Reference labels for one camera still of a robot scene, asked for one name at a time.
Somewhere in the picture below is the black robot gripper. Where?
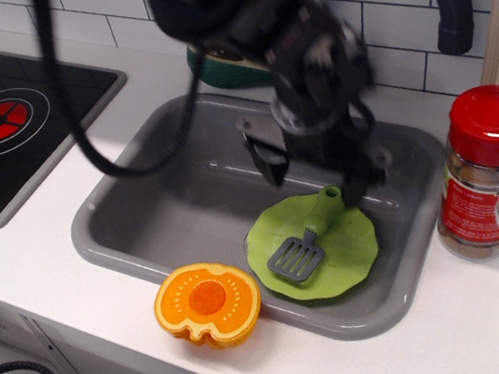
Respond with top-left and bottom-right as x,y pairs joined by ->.
235,100 -> 390,207

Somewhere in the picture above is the green handled grey spatula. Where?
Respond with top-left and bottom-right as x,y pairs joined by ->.
266,187 -> 345,283

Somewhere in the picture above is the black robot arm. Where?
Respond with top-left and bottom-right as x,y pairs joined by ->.
149,0 -> 386,207

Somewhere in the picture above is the green scalloped plate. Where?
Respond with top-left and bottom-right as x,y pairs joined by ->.
247,192 -> 379,301

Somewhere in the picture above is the grey plastic sink basin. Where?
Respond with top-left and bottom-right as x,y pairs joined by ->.
71,94 -> 445,340

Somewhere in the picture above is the toy avocado half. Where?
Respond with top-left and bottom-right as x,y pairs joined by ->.
186,44 -> 273,90

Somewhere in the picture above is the orange toy pumpkin half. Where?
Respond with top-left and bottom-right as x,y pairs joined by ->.
154,262 -> 262,349

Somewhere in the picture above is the red lidded spice jar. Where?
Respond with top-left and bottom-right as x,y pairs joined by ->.
437,84 -> 499,261

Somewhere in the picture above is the black braided cable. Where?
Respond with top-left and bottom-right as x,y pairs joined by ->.
32,0 -> 223,189

